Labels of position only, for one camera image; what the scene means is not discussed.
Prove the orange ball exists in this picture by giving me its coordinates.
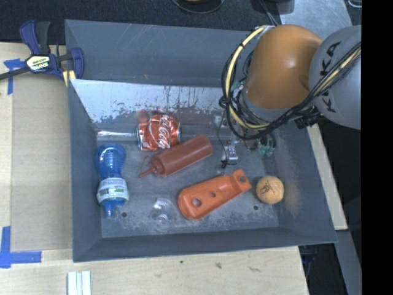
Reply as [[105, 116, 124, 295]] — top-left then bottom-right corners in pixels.
[[255, 175, 285, 205]]

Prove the red-brown squeeze bottle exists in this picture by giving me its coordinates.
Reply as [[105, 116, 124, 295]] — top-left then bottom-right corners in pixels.
[[138, 133, 214, 179]]

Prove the crushed red drink can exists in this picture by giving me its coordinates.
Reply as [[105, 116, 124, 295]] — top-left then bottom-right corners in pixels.
[[136, 110, 182, 152]]

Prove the clear glass thing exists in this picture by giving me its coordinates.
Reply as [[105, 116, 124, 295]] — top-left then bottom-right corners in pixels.
[[152, 197, 173, 226]]

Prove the grey metal bin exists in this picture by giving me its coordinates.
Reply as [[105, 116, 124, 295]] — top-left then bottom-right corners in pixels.
[[64, 19, 339, 262]]

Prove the blue plastic bottle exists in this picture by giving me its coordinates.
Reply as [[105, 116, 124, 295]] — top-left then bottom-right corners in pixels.
[[93, 143, 130, 218]]

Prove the orange plastic handle piece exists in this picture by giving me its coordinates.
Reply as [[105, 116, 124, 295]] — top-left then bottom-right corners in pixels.
[[177, 168, 252, 221]]

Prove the black cylinder on white bracket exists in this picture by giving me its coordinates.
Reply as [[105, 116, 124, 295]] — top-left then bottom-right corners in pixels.
[[294, 111, 325, 130]]

